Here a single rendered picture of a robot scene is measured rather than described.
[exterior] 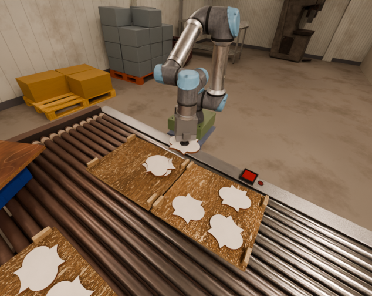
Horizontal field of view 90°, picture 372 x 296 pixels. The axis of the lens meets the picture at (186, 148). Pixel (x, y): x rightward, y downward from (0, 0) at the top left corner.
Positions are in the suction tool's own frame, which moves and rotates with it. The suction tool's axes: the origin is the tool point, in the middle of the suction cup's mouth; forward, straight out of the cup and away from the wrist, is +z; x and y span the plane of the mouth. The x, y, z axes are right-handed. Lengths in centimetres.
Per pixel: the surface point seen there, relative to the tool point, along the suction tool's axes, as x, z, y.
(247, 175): -4.7, 18.9, 34.0
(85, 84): 267, 73, -122
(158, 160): 7.5, 14.9, -11.5
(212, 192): -13.5, 18.3, 12.2
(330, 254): -45, 20, 49
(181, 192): -11.8, 18.2, -2.2
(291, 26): 607, 7, 462
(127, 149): 21.8, 18.2, -28.9
